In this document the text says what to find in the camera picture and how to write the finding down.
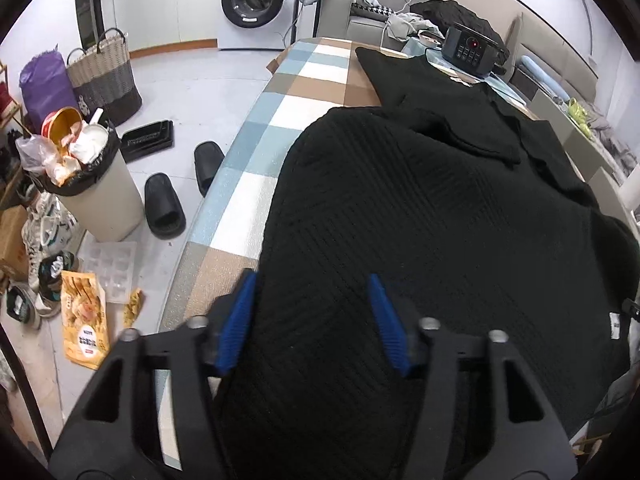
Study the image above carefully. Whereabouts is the yellow snack wrapper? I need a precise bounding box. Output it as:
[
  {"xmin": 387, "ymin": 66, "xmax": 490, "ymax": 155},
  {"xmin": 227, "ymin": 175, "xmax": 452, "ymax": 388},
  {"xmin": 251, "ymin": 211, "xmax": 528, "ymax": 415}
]
[{"xmin": 122, "ymin": 288, "xmax": 145, "ymax": 328}]

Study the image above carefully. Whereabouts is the metal shoe rack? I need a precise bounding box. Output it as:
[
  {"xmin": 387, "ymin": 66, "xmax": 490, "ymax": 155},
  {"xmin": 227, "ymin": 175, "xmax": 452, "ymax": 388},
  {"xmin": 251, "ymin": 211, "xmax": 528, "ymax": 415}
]
[{"xmin": 0, "ymin": 60, "xmax": 32, "ymax": 211}]

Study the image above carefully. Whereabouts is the dark knitted blanket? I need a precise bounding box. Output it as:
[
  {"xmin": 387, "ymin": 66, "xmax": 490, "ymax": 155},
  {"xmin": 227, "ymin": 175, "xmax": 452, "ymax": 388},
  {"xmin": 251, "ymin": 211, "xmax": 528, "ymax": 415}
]
[{"xmin": 409, "ymin": 0, "xmax": 511, "ymax": 63}]

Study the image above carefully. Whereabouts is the grey sofa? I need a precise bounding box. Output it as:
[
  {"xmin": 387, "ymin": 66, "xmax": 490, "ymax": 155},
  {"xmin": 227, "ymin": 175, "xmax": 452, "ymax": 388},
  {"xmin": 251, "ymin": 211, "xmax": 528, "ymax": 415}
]
[{"xmin": 315, "ymin": 0, "xmax": 446, "ymax": 53}]

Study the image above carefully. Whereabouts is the white lower kitchen cabinet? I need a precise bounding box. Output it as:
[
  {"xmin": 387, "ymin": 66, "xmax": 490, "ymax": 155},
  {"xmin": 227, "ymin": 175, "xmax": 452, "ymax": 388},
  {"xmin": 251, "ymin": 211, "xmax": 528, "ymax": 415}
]
[{"xmin": 110, "ymin": 0, "xmax": 221, "ymax": 58}]

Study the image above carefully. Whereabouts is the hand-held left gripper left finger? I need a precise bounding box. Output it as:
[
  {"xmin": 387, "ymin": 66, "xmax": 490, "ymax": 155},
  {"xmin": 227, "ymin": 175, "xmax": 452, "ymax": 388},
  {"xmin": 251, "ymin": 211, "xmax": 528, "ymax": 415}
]
[{"xmin": 49, "ymin": 270, "xmax": 258, "ymax": 480}]

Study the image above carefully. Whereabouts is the white crumpled garment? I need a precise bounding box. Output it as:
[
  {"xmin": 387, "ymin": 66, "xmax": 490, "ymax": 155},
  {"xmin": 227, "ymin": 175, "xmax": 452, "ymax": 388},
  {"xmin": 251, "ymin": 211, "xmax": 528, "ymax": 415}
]
[{"xmin": 385, "ymin": 12, "xmax": 441, "ymax": 41}]

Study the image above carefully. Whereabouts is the white washing machine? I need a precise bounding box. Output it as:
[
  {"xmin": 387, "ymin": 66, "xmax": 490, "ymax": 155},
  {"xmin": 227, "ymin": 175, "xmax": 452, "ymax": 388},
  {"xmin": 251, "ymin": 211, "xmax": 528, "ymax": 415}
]
[{"xmin": 216, "ymin": 0, "xmax": 304, "ymax": 52}]

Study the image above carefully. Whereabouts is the woven laundry basket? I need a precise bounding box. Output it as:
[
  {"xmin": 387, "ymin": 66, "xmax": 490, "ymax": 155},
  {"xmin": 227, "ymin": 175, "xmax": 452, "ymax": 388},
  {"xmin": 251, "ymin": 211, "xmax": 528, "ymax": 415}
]
[{"xmin": 66, "ymin": 27, "xmax": 143, "ymax": 126}]

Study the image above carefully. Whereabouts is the dark green sneaker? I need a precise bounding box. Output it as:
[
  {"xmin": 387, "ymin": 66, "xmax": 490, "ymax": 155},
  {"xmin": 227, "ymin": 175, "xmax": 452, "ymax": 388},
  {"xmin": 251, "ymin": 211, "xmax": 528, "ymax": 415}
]
[{"xmin": 36, "ymin": 252, "xmax": 77, "ymax": 318}]

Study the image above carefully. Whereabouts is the beige trash bin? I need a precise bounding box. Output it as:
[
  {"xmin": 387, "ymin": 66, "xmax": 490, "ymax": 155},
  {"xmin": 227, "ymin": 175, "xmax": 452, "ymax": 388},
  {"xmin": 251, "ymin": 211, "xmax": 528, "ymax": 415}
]
[{"xmin": 42, "ymin": 125, "xmax": 146, "ymax": 243}]

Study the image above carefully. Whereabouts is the black knitted sweater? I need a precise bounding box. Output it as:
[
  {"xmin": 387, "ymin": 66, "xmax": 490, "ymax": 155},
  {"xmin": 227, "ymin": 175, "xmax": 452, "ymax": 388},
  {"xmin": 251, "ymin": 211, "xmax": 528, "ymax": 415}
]
[{"xmin": 215, "ymin": 46, "xmax": 640, "ymax": 480}]

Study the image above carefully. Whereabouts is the dark door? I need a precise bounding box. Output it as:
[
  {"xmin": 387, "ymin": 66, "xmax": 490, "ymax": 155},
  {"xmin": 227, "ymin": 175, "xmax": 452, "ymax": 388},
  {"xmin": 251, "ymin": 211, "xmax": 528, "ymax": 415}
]
[{"xmin": 74, "ymin": 0, "xmax": 106, "ymax": 53}]

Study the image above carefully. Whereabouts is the green toy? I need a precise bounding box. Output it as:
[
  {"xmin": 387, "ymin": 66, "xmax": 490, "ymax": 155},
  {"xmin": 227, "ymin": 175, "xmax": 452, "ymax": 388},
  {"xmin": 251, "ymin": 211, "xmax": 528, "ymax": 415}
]
[{"xmin": 567, "ymin": 97, "xmax": 593, "ymax": 136}]

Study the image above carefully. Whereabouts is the purple plastic bag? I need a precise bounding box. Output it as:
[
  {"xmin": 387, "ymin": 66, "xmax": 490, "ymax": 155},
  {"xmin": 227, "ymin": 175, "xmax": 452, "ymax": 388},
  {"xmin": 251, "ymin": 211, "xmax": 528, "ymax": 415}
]
[{"xmin": 19, "ymin": 49, "xmax": 78, "ymax": 131}]

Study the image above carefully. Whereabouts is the orange snack bag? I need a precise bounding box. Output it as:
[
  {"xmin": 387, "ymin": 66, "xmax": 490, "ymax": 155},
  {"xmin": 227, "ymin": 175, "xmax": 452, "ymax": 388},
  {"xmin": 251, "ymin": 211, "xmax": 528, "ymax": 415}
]
[{"xmin": 60, "ymin": 270, "xmax": 111, "ymax": 372}]

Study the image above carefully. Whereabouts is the clear plastic tray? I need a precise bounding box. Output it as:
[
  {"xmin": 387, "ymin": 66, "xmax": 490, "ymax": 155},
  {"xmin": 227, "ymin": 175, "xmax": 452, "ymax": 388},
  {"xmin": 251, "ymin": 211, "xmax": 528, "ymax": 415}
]
[{"xmin": 77, "ymin": 241, "xmax": 138, "ymax": 305}]

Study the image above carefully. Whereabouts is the white patterned sneaker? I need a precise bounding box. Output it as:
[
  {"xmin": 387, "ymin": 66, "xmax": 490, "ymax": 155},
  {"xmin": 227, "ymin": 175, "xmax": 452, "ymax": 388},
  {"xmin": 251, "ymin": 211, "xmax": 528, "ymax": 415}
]
[{"xmin": 22, "ymin": 195, "xmax": 78, "ymax": 286}]

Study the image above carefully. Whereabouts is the black slipper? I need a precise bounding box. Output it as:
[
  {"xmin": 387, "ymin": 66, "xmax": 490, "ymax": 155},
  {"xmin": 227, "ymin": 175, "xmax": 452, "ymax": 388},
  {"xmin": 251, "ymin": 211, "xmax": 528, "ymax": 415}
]
[
  {"xmin": 193, "ymin": 141, "xmax": 226, "ymax": 197},
  {"xmin": 144, "ymin": 172, "xmax": 187, "ymax": 239}
]

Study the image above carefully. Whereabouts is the grey padded headboard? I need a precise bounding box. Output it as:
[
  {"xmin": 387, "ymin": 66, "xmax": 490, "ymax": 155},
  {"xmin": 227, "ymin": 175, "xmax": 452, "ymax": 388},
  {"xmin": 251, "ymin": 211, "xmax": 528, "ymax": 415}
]
[{"xmin": 505, "ymin": 12, "xmax": 601, "ymax": 106}]

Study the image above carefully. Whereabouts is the black plastic tray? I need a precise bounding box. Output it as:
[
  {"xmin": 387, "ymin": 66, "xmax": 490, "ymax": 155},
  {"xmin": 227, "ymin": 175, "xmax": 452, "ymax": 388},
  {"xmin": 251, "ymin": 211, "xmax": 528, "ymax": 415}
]
[{"xmin": 120, "ymin": 119, "xmax": 175, "ymax": 163}]

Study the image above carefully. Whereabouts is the orange paper bowl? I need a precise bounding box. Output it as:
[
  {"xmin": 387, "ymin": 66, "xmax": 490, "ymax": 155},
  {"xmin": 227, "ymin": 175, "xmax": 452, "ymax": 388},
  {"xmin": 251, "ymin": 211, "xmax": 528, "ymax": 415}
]
[{"xmin": 41, "ymin": 106, "xmax": 83, "ymax": 148}]

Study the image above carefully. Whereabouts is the black white checked pillow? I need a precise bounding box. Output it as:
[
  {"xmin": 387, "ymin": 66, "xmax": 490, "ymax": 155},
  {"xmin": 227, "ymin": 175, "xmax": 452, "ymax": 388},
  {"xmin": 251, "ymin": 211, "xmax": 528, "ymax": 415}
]
[{"xmin": 350, "ymin": 2, "xmax": 396, "ymax": 23}]

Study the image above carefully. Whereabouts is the light blue pillow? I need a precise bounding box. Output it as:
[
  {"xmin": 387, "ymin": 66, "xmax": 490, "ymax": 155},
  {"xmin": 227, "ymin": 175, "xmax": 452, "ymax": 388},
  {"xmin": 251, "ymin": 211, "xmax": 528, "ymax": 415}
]
[{"xmin": 520, "ymin": 55, "xmax": 571, "ymax": 101}]

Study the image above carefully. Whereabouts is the checked tablecloth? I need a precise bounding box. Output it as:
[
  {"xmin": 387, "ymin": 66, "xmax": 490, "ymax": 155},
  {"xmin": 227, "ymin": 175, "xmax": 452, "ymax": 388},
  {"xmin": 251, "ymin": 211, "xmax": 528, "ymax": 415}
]
[{"xmin": 156, "ymin": 37, "xmax": 543, "ymax": 471}]

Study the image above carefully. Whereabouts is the black electric pressure cooker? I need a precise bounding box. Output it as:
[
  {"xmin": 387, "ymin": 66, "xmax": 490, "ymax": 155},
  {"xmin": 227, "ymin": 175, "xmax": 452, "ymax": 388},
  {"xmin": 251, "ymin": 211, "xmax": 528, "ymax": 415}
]
[{"xmin": 441, "ymin": 23, "xmax": 506, "ymax": 79}]

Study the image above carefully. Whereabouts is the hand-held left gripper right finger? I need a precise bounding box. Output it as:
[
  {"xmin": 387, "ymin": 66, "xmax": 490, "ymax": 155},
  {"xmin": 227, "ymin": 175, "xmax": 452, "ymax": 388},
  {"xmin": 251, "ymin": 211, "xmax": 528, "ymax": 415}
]
[{"xmin": 367, "ymin": 274, "xmax": 581, "ymax": 480}]

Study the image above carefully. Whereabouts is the grey cabinet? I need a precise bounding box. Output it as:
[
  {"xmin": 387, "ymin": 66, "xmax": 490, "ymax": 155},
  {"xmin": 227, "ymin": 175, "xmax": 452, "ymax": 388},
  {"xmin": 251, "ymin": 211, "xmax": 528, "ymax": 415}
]
[{"xmin": 530, "ymin": 90, "xmax": 640, "ymax": 241}]

